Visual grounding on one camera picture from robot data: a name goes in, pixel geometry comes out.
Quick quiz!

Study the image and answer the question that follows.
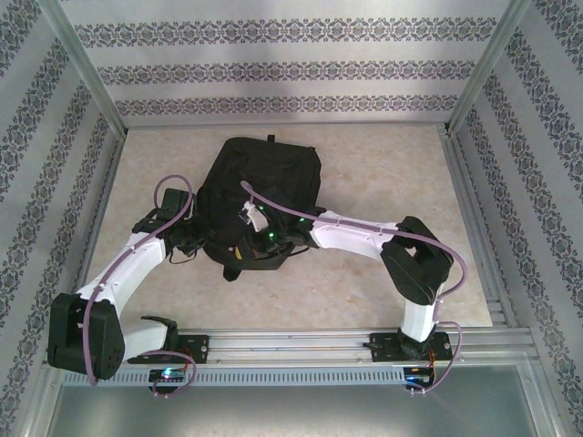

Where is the aluminium left side rail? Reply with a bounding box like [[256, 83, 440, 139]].
[[63, 129, 127, 331]]

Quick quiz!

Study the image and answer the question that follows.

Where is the black backpack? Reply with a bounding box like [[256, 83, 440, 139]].
[[195, 134, 325, 283]]

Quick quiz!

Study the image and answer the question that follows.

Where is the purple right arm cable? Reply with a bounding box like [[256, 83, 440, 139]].
[[240, 180, 471, 397]]

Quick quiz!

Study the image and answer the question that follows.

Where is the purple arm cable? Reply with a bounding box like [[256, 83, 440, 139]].
[[240, 180, 471, 397], [84, 175, 197, 401]]

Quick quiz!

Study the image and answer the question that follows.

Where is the left controller board green light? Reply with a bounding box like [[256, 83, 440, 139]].
[[148, 368, 186, 383]]

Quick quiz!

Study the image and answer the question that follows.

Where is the aluminium right frame post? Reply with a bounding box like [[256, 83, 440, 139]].
[[446, 0, 533, 136]]

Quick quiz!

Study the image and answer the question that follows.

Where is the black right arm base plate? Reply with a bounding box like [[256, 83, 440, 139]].
[[371, 330, 454, 364]]

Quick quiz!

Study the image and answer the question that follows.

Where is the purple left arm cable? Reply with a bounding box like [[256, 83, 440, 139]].
[[84, 175, 197, 401]]

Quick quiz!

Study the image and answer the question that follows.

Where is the thin black left gripper wire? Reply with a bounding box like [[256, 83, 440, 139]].
[[167, 243, 201, 266]]

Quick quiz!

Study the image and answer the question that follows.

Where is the grey metal front panel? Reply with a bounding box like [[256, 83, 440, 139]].
[[43, 363, 559, 437]]

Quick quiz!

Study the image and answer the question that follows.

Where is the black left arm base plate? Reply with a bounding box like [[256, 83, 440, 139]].
[[127, 334, 210, 365]]

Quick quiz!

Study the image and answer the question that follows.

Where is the right controller board blue light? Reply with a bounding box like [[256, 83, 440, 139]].
[[404, 371, 434, 388]]

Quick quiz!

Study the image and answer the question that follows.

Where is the aluminium mounting rail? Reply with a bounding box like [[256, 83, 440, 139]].
[[43, 326, 534, 366]]

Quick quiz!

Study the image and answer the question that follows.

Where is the grey slotted cable duct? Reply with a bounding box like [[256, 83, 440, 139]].
[[66, 365, 407, 388]]

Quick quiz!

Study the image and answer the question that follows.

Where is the aluminium frame post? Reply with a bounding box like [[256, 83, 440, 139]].
[[446, 0, 533, 136], [38, 0, 128, 136]]

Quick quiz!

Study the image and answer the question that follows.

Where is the aluminium left frame post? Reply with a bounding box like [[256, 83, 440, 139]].
[[38, 0, 128, 136]]

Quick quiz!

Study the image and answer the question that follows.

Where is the aluminium right side rail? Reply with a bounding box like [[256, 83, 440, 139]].
[[439, 127, 518, 328]]

